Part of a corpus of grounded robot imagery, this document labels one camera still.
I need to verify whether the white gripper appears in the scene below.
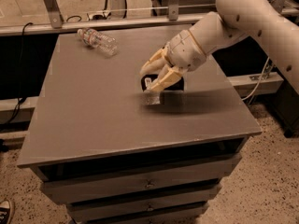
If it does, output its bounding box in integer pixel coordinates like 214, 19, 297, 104
140, 30, 206, 92

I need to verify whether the black rxbar chocolate bar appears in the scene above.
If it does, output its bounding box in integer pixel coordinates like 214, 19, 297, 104
141, 74, 184, 92

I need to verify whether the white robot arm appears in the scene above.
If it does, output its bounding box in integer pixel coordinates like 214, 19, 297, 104
140, 0, 299, 92

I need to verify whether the white power strip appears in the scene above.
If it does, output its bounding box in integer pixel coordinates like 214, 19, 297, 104
87, 12, 111, 21

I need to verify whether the clear plastic water bottle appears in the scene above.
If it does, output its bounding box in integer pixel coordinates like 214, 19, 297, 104
77, 28, 118, 57

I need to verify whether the grey drawer cabinet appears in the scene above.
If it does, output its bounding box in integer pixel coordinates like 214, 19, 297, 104
16, 23, 263, 224

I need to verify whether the top grey drawer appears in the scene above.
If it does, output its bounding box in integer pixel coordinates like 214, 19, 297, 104
41, 153, 241, 204

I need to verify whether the grey drawer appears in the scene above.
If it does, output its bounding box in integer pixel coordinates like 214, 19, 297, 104
68, 179, 221, 222
41, 153, 241, 204
83, 202, 208, 224

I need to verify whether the bottom grey drawer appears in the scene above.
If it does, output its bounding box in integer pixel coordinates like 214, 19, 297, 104
83, 202, 208, 224

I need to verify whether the middle grey drawer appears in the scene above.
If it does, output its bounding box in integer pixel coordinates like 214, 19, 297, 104
68, 179, 221, 222

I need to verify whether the black sneaker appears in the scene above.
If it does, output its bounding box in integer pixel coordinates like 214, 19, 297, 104
0, 199, 14, 224

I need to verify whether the white cable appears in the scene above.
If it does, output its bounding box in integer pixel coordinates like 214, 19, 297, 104
241, 57, 271, 102

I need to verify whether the metal guard rail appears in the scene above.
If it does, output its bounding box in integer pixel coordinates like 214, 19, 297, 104
0, 0, 299, 37

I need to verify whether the black cable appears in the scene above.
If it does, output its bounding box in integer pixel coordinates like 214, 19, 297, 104
0, 21, 34, 133

